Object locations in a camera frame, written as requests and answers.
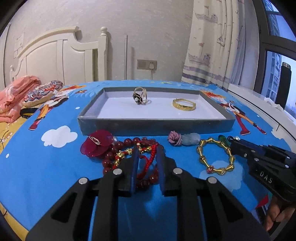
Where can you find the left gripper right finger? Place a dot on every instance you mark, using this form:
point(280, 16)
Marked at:
point(206, 209)

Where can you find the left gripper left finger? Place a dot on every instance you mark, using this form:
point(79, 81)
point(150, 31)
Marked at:
point(89, 208)

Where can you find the green gem pendant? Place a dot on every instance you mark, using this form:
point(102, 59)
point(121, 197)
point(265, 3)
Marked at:
point(224, 140)

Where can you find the white pearl earring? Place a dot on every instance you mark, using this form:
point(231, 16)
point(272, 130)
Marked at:
point(231, 138)

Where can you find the grey jewelry tray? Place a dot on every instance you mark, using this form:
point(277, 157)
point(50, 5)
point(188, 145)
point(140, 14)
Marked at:
point(113, 109)

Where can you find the person's right hand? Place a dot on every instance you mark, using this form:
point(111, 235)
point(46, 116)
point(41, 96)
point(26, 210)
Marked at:
point(274, 214)

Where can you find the white window sill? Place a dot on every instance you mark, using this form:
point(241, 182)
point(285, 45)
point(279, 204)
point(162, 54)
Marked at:
point(282, 122)

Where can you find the white crumpled tissue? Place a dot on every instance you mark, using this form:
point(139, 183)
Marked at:
point(273, 104)

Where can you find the blue cartoon tablecloth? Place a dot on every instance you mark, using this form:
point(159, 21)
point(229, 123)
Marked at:
point(144, 216)

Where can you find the red flower brooch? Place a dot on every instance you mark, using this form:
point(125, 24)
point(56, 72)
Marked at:
point(97, 143)

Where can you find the pink knot jade pendant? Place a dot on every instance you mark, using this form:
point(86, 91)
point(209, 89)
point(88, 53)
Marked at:
point(176, 139)

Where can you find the gold bangle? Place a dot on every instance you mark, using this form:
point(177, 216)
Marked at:
point(184, 104)

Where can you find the black yellow item on bed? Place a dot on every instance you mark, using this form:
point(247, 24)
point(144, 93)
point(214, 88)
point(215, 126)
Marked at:
point(27, 112)

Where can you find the patterned round cushion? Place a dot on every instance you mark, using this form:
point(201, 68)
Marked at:
point(42, 93)

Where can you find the folded pink blanket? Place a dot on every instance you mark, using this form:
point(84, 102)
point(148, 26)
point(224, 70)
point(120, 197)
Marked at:
point(13, 95)

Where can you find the ship print curtain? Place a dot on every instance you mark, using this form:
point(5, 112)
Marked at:
point(215, 42)

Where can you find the cream bed headboard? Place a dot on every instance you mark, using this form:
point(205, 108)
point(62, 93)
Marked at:
point(58, 55)

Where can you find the dark window frame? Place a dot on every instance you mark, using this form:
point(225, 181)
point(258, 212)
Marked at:
point(268, 42)

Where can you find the wall socket plate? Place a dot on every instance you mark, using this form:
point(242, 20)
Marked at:
point(146, 64)

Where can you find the white wall pipe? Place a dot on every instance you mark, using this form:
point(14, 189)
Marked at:
point(125, 57)

